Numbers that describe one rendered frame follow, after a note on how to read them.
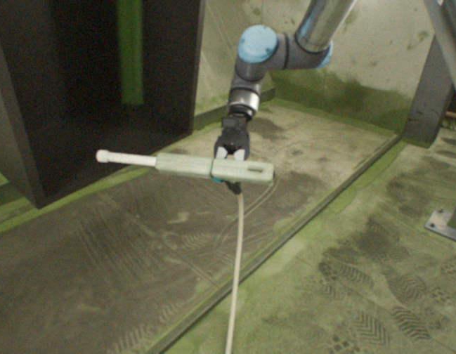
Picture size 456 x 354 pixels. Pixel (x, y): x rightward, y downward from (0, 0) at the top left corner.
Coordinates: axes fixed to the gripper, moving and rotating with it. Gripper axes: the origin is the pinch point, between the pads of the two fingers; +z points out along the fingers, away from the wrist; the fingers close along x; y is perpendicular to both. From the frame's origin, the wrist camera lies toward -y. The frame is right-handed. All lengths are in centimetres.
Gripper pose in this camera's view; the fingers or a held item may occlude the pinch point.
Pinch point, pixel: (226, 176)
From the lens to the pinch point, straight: 83.1
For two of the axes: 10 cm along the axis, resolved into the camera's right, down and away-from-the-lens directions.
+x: -9.7, -1.3, 2.1
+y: 1.6, 2.9, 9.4
